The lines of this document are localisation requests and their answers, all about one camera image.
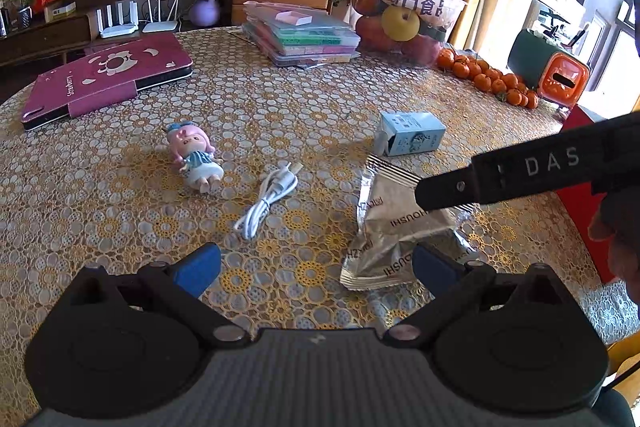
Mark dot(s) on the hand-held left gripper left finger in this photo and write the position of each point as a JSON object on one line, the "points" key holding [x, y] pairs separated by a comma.
{"points": [[197, 269]]}

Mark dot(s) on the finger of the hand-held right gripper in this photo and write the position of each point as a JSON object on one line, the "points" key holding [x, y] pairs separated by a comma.
{"points": [[500, 179]]}

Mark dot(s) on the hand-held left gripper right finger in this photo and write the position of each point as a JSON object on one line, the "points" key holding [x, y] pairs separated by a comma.
{"points": [[435, 269]]}

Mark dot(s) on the silver foil snack packet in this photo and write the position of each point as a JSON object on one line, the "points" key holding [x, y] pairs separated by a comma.
{"points": [[395, 237]]}

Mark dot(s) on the red cardboard box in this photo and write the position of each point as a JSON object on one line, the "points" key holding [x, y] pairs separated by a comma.
{"points": [[580, 227]]}

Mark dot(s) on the light blue small box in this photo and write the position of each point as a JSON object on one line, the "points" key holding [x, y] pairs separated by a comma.
{"points": [[415, 132]]}

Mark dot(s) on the pink-haired doll figurine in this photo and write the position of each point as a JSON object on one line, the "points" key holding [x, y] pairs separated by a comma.
{"points": [[197, 157]]}

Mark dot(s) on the gold lace-covered desktop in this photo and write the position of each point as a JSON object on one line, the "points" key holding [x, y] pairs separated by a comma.
{"points": [[100, 217]]}

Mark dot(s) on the person's right hand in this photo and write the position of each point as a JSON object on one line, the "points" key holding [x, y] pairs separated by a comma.
{"points": [[625, 247]]}

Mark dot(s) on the green and orange tissue box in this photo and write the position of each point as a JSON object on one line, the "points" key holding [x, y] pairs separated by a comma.
{"points": [[560, 79]]}

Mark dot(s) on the pile of tangerines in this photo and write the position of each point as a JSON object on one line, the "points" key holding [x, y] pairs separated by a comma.
{"points": [[482, 79]]}

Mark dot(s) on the clear fruit bowl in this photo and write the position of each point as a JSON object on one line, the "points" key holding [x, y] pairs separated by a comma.
{"points": [[425, 49]]}

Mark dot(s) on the yellow apple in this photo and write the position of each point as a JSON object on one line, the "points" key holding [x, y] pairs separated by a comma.
{"points": [[400, 24]]}

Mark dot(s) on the maroon tablet case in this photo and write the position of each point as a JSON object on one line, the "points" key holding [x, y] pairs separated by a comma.
{"points": [[110, 77]]}

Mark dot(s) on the stack of clear plastic cases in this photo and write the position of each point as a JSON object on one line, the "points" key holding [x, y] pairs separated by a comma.
{"points": [[310, 42]]}

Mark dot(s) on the white router with three antennas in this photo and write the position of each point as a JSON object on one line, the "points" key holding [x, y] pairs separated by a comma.
{"points": [[160, 27]]}

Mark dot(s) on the white router with many antennas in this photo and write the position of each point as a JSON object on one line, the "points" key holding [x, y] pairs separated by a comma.
{"points": [[117, 29]]}

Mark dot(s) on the purple kettlebell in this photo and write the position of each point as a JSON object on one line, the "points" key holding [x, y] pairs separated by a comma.
{"points": [[205, 12]]}

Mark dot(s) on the small pink box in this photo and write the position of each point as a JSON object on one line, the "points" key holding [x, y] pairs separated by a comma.
{"points": [[294, 18]]}

